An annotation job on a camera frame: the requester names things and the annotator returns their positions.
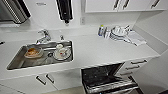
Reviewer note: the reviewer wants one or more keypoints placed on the stainless steel dishwasher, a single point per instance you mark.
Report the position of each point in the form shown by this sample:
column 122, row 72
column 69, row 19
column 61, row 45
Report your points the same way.
column 100, row 78

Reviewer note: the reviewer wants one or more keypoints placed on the stack of white bowls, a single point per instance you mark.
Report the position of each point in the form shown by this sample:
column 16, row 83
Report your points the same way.
column 119, row 33

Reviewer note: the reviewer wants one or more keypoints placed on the white wall outlet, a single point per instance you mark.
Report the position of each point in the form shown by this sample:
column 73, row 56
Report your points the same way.
column 83, row 20

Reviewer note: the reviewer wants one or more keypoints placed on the dish soap bottle yellow cap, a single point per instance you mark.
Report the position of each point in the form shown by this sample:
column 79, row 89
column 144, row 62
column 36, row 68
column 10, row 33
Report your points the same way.
column 100, row 30

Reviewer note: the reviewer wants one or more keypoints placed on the steel paper towel dispenser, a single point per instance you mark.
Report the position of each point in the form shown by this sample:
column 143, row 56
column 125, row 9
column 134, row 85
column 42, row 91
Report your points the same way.
column 13, row 10

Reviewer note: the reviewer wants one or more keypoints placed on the orange food container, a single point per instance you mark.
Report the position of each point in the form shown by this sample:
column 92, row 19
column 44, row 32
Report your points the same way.
column 33, row 52

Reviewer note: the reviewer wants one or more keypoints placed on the black soap dispenser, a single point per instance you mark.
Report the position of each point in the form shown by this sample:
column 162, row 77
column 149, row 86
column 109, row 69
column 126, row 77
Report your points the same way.
column 65, row 11

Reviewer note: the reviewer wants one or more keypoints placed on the small clear bottle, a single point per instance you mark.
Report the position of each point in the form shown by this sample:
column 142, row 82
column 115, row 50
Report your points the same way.
column 107, row 32

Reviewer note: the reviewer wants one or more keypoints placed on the stainless steel sink basin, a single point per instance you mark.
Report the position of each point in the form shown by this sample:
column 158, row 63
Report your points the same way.
column 15, row 63

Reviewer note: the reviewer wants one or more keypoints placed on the narrow white drawer unit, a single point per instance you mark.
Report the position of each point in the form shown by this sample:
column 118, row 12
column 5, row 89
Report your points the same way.
column 136, row 68

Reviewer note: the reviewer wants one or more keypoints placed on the white wall cabinet three doors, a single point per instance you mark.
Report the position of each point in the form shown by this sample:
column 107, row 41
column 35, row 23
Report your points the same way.
column 126, row 5

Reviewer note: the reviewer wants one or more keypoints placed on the white cup red print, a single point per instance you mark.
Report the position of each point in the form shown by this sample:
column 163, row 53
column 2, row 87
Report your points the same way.
column 61, row 52

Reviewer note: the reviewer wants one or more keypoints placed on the small chrome sink knob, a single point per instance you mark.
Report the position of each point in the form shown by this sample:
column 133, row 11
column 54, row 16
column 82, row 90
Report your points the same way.
column 61, row 37

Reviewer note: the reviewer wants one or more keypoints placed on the white two-door sink cabinet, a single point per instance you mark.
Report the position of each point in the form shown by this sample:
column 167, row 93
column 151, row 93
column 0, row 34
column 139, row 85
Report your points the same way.
column 30, row 83

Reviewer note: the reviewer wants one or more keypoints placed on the chrome sink faucet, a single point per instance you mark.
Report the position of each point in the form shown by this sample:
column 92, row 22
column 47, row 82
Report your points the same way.
column 43, row 36

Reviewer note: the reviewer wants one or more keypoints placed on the small grey wall label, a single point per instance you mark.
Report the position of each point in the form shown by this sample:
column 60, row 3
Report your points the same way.
column 41, row 4

